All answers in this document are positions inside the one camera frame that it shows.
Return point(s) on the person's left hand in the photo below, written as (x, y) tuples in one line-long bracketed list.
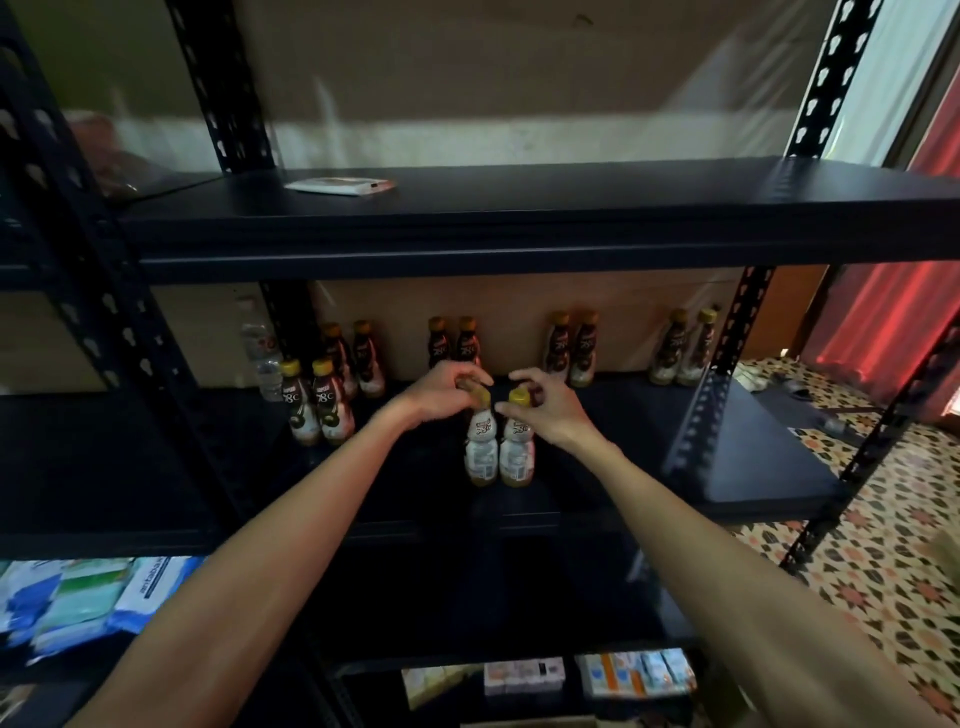
[(435, 395)]

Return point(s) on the person's right hand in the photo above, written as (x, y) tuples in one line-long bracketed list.
[(555, 411)]

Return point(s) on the black metal shelf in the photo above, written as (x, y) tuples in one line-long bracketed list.
[(600, 218), (90, 465)]

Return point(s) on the person's left forearm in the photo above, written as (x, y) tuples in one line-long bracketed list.
[(255, 585)]

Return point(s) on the person's right forearm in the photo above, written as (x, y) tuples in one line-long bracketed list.
[(750, 600)]

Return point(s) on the clear water bottle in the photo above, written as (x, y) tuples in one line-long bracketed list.
[(260, 357)]

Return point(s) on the flat white orange packet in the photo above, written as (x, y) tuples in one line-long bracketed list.
[(341, 186)]

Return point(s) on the dark floor mat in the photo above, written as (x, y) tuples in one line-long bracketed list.
[(810, 405)]

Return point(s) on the stack of pink white boxes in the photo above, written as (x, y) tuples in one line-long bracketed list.
[(525, 675)]

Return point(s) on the row of orange blue packets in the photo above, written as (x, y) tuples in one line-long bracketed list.
[(638, 672)]

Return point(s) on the tissue packs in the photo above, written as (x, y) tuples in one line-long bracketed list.
[(435, 683)]

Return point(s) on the red curtain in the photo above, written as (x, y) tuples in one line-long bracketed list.
[(900, 315)]

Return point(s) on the row of wet wipe packs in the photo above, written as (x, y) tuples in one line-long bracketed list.
[(90, 597)]

